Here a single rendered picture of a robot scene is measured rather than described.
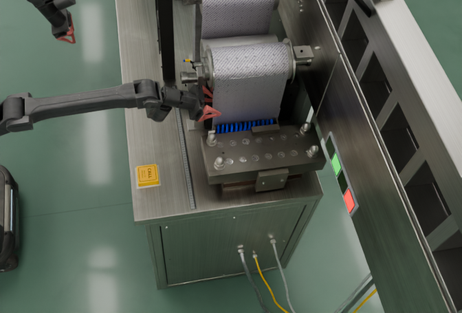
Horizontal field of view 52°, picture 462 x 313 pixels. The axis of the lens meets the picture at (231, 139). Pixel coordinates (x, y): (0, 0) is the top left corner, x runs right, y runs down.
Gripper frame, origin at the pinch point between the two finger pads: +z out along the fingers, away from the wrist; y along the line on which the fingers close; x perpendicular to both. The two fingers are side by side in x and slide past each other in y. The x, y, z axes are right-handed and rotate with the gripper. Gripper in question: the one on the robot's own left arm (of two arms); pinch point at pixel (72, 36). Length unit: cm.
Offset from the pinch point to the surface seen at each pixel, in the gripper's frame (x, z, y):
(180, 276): -1, 78, -82
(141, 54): -19.1, 21.0, -1.9
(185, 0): -48, -17, -19
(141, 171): -14, 11, -58
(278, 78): -68, -3, -50
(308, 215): -64, 48, -80
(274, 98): -66, 6, -50
